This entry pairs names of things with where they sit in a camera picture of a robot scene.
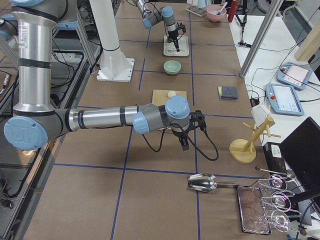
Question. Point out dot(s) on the black box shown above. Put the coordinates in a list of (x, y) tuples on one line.
[(274, 158)]

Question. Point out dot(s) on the wooden cutting board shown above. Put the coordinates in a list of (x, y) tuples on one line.
[(160, 97)]

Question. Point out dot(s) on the teach pendant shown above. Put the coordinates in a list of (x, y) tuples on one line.
[(283, 99), (294, 75)]

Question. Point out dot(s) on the teach pendant near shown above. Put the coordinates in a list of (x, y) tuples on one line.
[(283, 99)]

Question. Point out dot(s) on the black laptop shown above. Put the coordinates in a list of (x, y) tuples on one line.
[(301, 151)]

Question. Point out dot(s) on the white ceramic spoon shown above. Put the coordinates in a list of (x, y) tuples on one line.
[(172, 50)]

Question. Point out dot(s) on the aluminium frame post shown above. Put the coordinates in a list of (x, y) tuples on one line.
[(265, 25)]

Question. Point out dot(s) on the green ceramic bowl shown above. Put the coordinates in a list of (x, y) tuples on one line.
[(172, 67)]

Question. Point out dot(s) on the metal bar spoon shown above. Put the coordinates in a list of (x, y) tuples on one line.
[(287, 174)]

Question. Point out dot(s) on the black tripod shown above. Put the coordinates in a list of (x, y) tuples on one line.
[(243, 8)]

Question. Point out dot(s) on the pink bowl with ice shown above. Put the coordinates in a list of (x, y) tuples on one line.
[(215, 14)]

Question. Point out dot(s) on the grey folded cloth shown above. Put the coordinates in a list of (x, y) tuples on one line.
[(227, 92)]

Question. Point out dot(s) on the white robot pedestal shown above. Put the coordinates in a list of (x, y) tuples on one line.
[(114, 65)]

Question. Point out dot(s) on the teach pendant far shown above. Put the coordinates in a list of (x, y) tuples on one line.
[(294, 75)]

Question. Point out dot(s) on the wine glass bottom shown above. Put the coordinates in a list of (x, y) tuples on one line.
[(260, 223)]

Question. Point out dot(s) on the white plastic tray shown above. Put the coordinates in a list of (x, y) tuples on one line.
[(183, 46)]

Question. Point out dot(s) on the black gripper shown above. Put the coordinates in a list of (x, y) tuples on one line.
[(173, 34), (179, 133)]

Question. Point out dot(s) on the white wire cup rack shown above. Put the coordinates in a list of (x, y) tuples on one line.
[(201, 12)]

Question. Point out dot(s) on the wooden mug tree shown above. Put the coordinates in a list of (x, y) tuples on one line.
[(243, 150)]

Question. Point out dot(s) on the wine glass top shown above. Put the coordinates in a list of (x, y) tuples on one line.
[(274, 183)]

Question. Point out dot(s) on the metal scoop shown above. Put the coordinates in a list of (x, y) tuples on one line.
[(207, 182)]

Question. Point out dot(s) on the white steamed bun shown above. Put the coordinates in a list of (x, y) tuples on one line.
[(171, 93)]

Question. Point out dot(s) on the red cylinder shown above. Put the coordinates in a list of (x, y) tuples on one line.
[(232, 10)]

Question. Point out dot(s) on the wine glass middle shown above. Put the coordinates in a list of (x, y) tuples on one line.
[(273, 199)]

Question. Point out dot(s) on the wine glass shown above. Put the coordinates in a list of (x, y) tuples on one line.
[(260, 223), (274, 183), (273, 199)]

